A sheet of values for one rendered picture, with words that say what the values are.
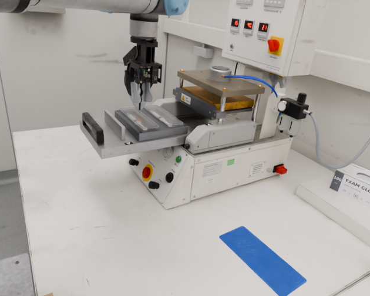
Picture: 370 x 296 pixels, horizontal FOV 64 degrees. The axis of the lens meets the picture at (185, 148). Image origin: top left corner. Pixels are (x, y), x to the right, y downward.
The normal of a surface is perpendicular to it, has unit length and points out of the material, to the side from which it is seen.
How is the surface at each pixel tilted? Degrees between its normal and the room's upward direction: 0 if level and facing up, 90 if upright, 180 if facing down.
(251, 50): 90
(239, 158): 90
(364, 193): 90
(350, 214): 0
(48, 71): 90
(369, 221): 0
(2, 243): 0
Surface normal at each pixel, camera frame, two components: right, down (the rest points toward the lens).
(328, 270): 0.09, -0.89
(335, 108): -0.86, 0.14
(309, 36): 0.52, 0.42
